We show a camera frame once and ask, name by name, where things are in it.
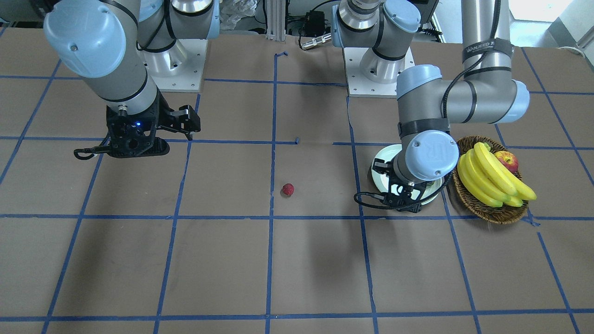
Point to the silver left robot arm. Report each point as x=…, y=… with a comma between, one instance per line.
x=484, y=92

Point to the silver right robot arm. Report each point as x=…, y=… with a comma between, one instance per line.
x=118, y=48

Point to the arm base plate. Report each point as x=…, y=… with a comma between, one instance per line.
x=369, y=75
x=180, y=68

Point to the red yellow apple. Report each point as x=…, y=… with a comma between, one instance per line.
x=508, y=160

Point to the yellow banana bunch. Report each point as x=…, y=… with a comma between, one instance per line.
x=489, y=181

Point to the pale green plate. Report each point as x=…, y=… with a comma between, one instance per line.
x=381, y=181

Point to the round red strawberry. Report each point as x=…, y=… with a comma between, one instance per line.
x=288, y=189

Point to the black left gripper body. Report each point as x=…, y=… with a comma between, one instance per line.
x=381, y=167

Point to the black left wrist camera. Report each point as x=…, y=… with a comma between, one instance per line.
x=383, y=167

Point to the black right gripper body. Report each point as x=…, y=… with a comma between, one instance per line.
x=160, y=116

